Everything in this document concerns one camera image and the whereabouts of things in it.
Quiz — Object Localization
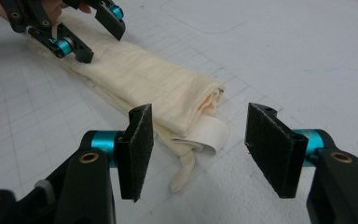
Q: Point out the cream printed cloth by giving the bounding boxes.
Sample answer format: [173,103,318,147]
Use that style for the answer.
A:
[27,12,231,194]

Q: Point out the white grid mat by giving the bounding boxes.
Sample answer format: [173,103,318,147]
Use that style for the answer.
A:
[0,0,358,224]

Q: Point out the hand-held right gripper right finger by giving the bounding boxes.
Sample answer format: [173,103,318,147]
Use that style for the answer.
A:
[244,102,358,224]

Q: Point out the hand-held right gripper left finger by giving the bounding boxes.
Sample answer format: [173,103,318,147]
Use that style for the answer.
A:
[53,103,155,224]

